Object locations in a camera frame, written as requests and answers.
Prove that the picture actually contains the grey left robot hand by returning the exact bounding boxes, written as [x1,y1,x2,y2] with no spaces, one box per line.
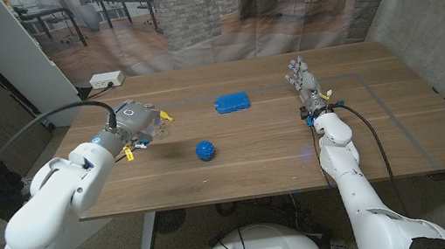
[106,95,167,151]

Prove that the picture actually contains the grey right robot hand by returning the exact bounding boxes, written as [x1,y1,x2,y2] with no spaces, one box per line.
[282,52,332,118]

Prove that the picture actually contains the clear plastic water bottle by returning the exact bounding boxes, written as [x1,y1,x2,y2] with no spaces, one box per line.
[132,109,174,147]

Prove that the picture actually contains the blue spiky ball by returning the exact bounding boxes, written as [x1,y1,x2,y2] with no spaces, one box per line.
[194,138,217,163]

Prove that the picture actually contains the white power strip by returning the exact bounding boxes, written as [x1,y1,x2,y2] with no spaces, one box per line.
[88,70,127,91]

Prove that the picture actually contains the blue rectangular sponge pad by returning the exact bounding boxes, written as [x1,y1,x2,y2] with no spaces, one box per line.
[212,90,252,116]

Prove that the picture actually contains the dark round floor fan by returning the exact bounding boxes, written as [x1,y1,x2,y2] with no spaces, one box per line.
[151,208,190,236]

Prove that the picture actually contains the white table leg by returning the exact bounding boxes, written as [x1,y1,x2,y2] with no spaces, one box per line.
[131,211,162,249]

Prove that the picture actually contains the printed office backdrop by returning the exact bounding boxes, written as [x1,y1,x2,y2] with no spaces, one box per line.
[4,0,420,94]

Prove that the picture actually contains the white partition board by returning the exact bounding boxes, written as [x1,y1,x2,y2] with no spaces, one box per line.
[0,0,116,249]

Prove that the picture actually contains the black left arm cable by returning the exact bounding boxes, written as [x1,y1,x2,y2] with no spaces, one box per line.
[0,95,133,238]

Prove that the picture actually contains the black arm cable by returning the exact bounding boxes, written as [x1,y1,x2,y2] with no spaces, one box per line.
[329,93,410,226]
[0,95,133,238]

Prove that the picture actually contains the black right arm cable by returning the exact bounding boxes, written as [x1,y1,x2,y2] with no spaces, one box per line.
[329,93,410,226]

